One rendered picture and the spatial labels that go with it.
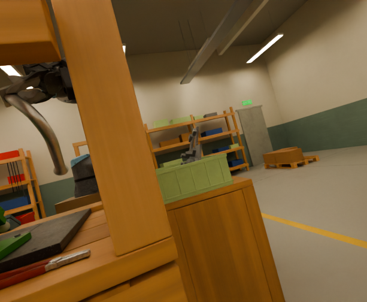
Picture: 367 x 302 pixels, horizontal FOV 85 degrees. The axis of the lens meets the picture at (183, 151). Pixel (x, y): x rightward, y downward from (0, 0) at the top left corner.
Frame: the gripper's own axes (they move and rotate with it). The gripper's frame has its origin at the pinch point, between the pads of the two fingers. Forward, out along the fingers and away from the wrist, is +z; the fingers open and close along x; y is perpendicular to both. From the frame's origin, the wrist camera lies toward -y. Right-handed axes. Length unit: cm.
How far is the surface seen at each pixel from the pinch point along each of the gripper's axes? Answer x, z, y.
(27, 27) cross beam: 28.5, 7.3, -26.8
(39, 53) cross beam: 25.5, 7.2, -27.5
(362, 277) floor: -75, -58, -169
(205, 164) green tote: -39, -46, -53
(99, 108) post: 19.8, 5.7, -35.6
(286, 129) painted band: -406, -731, -252
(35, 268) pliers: 1.9, 25.3, -38.8
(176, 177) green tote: -44, -34, -43
